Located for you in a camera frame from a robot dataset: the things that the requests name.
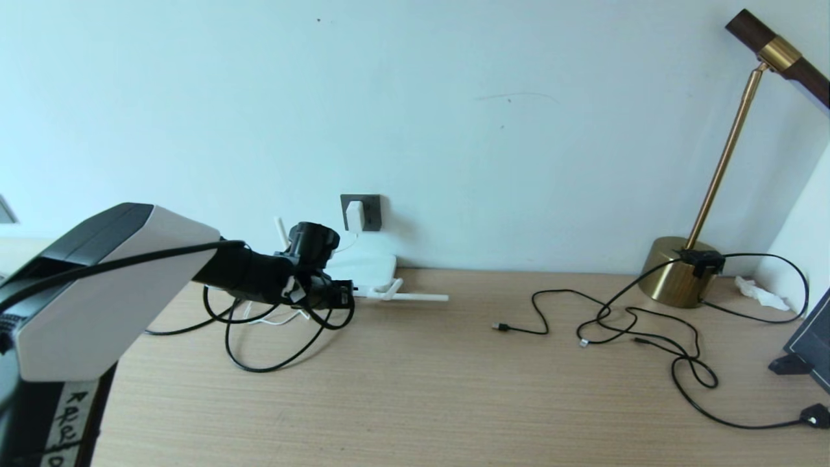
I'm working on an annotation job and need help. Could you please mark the black lamp power cable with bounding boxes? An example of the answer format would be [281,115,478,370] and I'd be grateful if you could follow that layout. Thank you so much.
[698,253,809,325]

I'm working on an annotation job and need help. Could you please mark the black cable with silver tip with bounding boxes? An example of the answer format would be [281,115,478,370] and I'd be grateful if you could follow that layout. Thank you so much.
[576,256,689,348]

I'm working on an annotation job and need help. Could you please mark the black adapter block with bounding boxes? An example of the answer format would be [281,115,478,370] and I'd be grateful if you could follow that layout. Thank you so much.
[674,248,726,278]

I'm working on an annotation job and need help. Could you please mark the white adapter cable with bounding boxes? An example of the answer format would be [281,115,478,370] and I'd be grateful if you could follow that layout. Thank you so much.
[243,231,361,327]

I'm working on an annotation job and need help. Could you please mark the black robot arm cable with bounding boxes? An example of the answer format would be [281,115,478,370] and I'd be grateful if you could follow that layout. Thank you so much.
[0,241,355,330]

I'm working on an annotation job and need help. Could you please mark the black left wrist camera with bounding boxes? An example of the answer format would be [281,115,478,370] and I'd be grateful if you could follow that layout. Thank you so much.
[287,222,340,272]

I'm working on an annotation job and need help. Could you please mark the crumpled white tissue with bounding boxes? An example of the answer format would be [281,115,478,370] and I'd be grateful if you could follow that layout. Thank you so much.
[734,276,790,311]

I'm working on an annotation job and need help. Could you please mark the black usb cables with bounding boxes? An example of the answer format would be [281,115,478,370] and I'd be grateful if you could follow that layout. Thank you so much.
[492,290,718,390]

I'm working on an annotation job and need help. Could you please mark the brass desk lamp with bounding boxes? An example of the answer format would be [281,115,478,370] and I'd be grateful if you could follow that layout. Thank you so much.
[637,8,830,309]

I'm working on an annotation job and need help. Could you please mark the black ethernet cable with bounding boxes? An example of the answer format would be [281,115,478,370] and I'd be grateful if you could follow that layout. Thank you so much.
[144,289,359,373]

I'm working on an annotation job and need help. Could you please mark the white router with antennas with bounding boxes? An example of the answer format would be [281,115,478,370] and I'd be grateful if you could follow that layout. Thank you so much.
[274,217,449,304]

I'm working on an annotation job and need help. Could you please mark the beige upholstered furniture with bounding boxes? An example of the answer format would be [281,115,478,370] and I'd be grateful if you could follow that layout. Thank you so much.
[0,237,56,276]

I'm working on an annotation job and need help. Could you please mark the grey wall power socket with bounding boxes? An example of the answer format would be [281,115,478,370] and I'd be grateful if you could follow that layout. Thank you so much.
[340,195,382,232]

